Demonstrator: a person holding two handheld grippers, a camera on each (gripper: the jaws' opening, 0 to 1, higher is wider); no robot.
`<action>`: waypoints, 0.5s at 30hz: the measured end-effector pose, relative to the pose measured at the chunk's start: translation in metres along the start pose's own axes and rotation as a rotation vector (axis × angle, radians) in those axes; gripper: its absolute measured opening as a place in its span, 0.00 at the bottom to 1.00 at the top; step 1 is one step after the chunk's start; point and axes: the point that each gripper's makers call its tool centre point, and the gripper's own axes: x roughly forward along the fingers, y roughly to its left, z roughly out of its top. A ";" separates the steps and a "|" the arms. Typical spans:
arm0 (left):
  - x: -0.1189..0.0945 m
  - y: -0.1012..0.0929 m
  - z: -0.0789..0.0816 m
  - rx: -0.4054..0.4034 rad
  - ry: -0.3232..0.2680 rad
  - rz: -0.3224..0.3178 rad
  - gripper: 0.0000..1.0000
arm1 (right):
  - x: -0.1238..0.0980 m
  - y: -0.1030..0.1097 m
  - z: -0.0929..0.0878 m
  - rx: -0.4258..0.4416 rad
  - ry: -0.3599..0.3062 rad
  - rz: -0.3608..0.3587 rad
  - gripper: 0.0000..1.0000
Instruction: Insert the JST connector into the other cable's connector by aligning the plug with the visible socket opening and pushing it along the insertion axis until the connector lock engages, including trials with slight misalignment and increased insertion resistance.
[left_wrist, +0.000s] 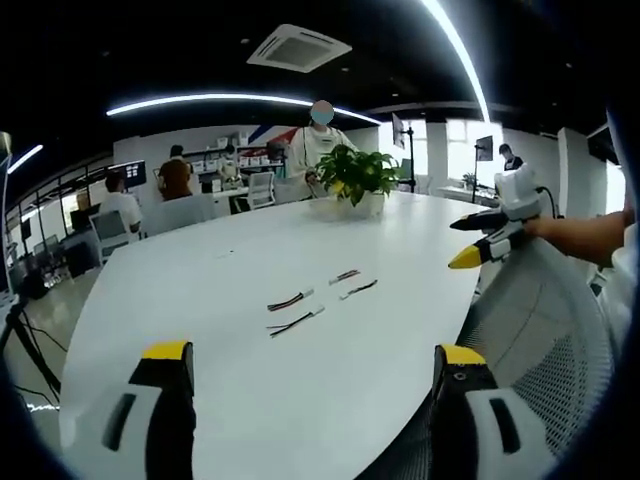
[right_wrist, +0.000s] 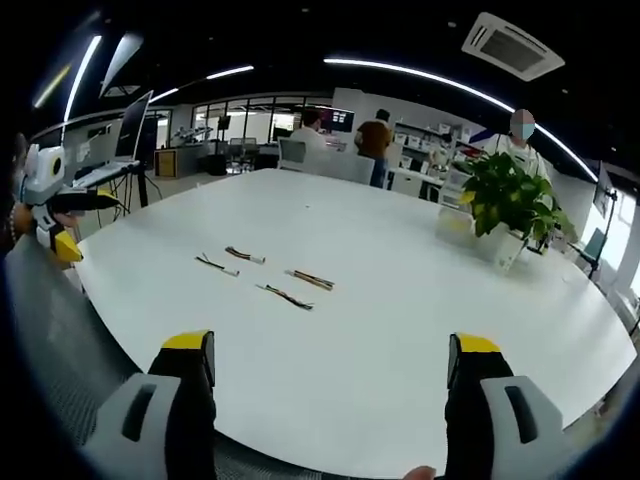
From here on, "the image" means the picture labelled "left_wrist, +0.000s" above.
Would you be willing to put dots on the long ceiling light strip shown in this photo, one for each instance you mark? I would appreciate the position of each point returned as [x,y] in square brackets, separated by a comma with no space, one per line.
[225,99]
[465,50]

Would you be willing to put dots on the ceiling air conditioner unit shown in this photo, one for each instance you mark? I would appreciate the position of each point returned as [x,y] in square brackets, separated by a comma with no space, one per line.
[300,49]

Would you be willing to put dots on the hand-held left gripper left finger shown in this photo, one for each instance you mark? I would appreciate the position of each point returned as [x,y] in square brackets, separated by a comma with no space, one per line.
[150,425]

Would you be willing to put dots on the black tripod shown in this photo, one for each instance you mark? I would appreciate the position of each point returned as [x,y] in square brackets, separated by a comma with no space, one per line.
[30,345]

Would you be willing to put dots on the white plant pot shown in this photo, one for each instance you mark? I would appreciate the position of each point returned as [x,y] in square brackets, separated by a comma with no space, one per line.
[345,207]

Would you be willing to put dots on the desktop monitor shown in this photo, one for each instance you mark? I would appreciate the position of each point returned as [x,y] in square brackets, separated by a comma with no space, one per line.
[133,174]

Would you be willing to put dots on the small monitor on stand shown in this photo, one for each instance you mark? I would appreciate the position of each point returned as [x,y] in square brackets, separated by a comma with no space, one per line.
[484,147]

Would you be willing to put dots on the monitor on black stand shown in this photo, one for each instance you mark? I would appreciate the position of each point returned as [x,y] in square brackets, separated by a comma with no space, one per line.
[400,131]

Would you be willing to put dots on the green potted plant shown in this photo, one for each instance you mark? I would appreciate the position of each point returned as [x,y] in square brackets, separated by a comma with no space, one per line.
[357,172]

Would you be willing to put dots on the shelf of white boxes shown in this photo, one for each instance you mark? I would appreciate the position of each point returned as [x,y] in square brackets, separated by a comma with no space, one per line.
[250,157]

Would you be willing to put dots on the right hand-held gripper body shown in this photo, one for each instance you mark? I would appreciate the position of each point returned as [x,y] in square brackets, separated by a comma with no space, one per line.
[517,195]

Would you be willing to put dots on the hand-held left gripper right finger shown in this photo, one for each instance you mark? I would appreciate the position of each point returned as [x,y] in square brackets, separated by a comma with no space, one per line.
[465,425]

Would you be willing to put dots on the white mesh office chair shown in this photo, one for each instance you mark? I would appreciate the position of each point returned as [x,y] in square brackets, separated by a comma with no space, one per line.
[545,325]

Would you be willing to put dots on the short ceiling light strip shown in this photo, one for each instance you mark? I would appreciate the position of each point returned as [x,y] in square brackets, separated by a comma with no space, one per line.
[25,159]

